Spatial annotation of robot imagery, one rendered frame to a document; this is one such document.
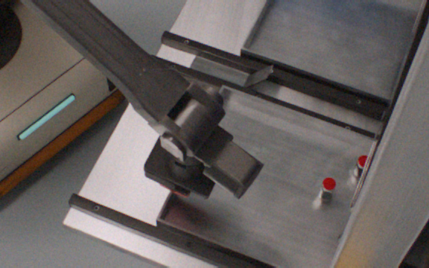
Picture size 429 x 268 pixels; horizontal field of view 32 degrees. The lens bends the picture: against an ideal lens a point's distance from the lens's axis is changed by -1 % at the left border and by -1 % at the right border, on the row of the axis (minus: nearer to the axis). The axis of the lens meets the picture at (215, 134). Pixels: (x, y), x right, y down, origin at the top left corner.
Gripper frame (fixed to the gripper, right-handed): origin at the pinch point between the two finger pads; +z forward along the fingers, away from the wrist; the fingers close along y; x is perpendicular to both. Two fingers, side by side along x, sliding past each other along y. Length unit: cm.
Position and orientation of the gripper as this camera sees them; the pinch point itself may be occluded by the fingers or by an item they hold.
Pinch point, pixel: (178, 187)
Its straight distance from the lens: 116.5
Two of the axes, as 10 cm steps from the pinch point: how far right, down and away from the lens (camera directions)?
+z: -1.4, 4.4, 8.9
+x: 3.9, -8.0, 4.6
